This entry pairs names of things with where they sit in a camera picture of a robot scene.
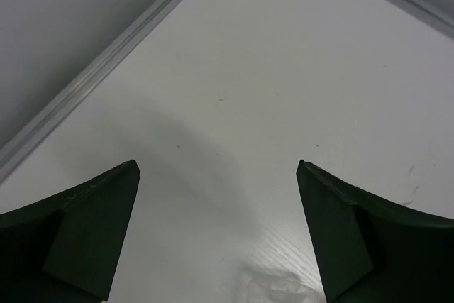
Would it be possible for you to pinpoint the clear plastic bottle white cap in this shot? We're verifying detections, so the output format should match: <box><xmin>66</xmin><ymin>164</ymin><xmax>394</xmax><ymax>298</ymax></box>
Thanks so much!
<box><xmin>235</xmin><ymin>266</ymin><xmax>326</xmax><ymax>303</ymax></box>

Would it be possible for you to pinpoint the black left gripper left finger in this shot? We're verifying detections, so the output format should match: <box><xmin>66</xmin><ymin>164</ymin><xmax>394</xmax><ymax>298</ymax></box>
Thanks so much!
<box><xmin>1</xmin><ymin>160</ymin><xmax>140</xmax><ymax>302</ymax></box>

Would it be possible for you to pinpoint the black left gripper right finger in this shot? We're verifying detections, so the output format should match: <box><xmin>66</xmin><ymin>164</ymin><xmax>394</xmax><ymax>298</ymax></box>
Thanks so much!
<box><xmin>297</xmin><ymin>160</ymin><xmax>453</xmax><ymax>302</ymax></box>

